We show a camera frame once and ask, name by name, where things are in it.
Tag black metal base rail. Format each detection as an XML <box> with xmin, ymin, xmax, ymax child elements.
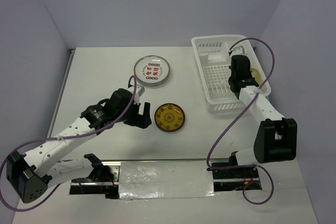
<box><xmin>69</xmin><ymin>161</ymin><xmax>262</xmax><ymax>200</ymax></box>

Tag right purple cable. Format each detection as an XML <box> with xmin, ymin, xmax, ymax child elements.
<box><xmin>206</xmin><ymin>37</ymin><xmax>276</xmax><ymax>205</ymax></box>

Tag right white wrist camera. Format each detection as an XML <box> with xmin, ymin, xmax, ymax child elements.
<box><xmin>228</xmin><ymin>46</ymin><xmax>245</xmax><ymax>58</ymax></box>

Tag silver foil tape panel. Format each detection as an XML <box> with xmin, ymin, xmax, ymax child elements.
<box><xmin>118</xmin><ymin>161</ymin><xmax>215</xmax><ymax>200</ymax></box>

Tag beige translucent plate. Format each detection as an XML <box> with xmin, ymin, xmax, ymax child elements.
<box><xmin>250</xmin><ymin>68</ymin><xmax>263</xmax><ymax>86</ymax></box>

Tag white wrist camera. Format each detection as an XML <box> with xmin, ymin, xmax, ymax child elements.
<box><xmin>127</xmin><ymin>84</ymin><xmax>145</xmax><ymax>105</ymax></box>
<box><xmin>228</xmin><ymin>46</ymin><xmax>245</xmax><ymax>58</ymax></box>

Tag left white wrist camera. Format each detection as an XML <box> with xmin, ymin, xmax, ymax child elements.
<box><xmin>127</xmin><ymin>84</ymin><xmax>145</xmax><ymax>105</ymax></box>

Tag white plastic dish rack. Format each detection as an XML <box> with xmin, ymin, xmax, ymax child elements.
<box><xmin>191</xmin><ymin>35</ymin><xmax>266</xmax><ymax>114</ymax></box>

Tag white plate red characters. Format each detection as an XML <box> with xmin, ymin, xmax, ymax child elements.
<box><xmin>133</xmin><ymin>55</ymin><xmax>171</xmax><ymax>87</ymax></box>

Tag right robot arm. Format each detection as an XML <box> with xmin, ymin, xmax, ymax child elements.
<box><xmin>228</xmin><ymin>55</ymin><xmax>297</xmax><ymax>177</ymax></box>

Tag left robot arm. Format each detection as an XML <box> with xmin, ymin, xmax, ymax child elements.
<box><xmin>6</xmin><ymin>86</ymin><xmax>151</xmax><ymax>204</ymax></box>

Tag brown yellow patterned plate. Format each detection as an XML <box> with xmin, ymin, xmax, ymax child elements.
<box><xmin>154</xmin><ymin>103</ymin><xmax>186</xmax><ymax>133</ymax></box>

